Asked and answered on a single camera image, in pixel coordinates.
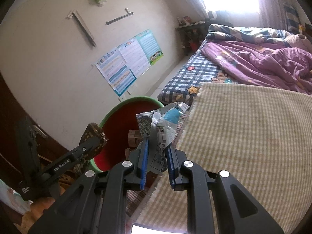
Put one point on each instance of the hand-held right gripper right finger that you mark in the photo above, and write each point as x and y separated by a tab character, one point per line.
171	168

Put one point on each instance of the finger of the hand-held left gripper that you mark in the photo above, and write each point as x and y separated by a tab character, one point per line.
87	150

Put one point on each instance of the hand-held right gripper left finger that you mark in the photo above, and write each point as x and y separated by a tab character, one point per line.
145	160

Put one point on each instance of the brown snack wrapper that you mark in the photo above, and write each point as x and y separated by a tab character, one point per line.
92	134

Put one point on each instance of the red bucket with green rim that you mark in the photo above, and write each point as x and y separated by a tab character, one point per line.
114	131

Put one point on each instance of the silver teal wrapper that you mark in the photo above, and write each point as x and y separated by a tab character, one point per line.
160	131

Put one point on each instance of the camouflage cloth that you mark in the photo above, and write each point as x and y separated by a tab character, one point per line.
76	170

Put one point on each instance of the white plastic bag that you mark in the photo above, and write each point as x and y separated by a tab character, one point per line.
12	195

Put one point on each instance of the dark wooden door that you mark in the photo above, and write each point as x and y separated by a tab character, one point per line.
12	126

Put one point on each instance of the black smartphone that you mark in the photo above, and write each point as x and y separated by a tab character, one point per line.
156	229

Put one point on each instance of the beige striped table mat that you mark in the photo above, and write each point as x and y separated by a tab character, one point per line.
243	139

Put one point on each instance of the blue checked bed sheet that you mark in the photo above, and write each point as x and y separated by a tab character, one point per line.
185	78

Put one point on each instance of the dark cluttered shelf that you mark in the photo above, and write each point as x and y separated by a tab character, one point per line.
190	34

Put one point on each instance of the purple quilt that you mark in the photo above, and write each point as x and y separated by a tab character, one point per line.
256	61

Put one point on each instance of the blue plaid blanket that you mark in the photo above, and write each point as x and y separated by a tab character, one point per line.
243	33

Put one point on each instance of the pale purple curtain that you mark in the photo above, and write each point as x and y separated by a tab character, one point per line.
270	2
192	2

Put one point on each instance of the blue plaid cushion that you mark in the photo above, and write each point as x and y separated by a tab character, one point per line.
292	15

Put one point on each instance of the blue chart wall poster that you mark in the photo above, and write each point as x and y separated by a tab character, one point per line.
115	73

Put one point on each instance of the white chart wall poster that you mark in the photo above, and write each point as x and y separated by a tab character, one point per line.
134	58

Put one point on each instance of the green chart wall poster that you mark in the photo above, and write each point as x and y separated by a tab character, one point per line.
150	46

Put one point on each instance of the metal wall bracket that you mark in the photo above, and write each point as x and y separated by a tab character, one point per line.
82	28

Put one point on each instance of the metal wall rail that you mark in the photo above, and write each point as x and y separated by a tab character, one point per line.
119	17

